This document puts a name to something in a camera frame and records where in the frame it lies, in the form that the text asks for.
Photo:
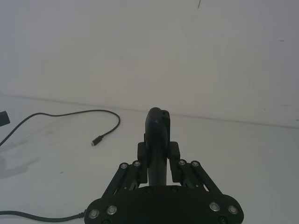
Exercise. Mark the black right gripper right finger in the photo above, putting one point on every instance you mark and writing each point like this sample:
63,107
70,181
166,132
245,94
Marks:
174,163

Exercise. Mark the dark grey rounded tool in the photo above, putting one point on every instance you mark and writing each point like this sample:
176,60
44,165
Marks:
157,140

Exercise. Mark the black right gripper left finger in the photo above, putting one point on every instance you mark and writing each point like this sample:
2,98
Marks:
143,163

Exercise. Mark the white table cloth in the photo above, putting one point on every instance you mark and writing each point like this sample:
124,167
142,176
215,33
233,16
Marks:
222,151

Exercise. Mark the black box-shaped object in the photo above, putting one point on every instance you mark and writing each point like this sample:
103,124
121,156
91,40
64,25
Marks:
4,119

